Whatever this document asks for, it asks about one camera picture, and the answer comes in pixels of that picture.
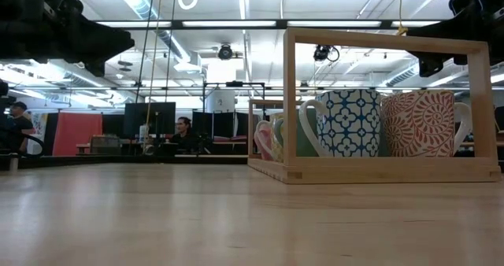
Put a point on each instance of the black ceiling beam with lights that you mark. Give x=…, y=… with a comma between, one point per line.
x=281, y=23

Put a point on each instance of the small grey post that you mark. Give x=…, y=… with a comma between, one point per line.
x=13, y=163

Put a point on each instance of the black round ceiling spotlight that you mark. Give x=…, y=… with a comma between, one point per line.
x=225, y=52

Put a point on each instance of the white mug orange leaf pattern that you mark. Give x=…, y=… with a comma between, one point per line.
x=421, y=124

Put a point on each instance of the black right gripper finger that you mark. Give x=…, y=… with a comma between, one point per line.
x=429, y=63
x=453, y=32

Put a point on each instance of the grey ceiling duct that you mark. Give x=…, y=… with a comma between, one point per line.
x=177, y=47

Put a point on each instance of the yellow white patterned mug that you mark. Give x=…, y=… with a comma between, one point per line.
x=277, y=152

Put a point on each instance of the colourful printed banner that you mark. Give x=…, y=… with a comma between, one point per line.
x=39, y=124

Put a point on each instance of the black partition curtain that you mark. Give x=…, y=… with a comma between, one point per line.
x=220, y=124

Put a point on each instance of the black table edge rail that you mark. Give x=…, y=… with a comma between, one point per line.
x=118, y=160

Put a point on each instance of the black metal frame stand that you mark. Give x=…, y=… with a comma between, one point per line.
x=234, y=83

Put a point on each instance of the wooden mug rack frame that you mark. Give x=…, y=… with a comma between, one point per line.
x=393, y=171

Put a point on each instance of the sage green mug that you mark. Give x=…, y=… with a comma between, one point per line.
x=307, y=140

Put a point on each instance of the red curtain panel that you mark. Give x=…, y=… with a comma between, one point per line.
x=76, y=128

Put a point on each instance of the black monitor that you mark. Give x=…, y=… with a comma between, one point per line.
x=157, y=118

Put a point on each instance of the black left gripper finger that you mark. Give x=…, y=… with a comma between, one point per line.
x=106, y=43
x=100, y=70

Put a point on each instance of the brown box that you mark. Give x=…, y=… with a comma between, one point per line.
x=104, y=145

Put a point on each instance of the white mug blue floral pattern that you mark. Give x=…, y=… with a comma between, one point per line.
x=346, y=124

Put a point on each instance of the pink mug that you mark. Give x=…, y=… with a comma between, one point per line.
x=263, y=140

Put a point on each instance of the person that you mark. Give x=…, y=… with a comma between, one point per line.
x=183, y=124
x=21, y=124

